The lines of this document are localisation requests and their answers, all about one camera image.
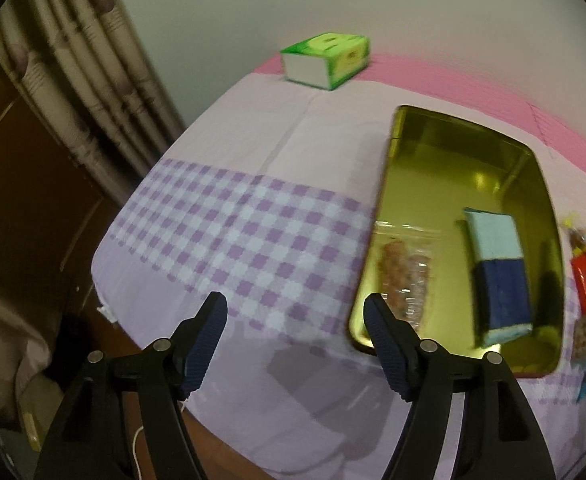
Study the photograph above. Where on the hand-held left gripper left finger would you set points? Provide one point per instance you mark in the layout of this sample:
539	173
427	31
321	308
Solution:
204	347

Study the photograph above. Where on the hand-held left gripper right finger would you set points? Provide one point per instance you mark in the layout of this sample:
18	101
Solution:
385	347

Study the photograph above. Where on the clear packet of pink snacks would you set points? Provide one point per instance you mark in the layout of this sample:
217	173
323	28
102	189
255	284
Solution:
405	272

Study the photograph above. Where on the dark blue and teal packet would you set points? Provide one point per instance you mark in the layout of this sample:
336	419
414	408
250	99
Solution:
500	275

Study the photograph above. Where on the gold metal tin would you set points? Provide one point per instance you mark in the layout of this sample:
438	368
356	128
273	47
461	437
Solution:
438	170

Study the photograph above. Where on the clear packet of brown snacks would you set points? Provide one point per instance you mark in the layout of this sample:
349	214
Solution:
584	332

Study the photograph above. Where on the purple checked tablecloth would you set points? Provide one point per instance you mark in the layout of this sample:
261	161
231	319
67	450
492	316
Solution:
223	220

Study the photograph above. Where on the beige cloth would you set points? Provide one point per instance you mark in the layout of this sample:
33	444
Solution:
3	340

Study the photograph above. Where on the brown wooden wardrobe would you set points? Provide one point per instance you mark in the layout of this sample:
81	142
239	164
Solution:
18	185

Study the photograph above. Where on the pink foam mat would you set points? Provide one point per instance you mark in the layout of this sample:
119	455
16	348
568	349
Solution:
448	80

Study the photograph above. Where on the green tissue pack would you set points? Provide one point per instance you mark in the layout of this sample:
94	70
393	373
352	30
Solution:
330	57

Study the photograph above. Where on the beige patterned curtain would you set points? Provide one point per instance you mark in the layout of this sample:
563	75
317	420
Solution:
73	60

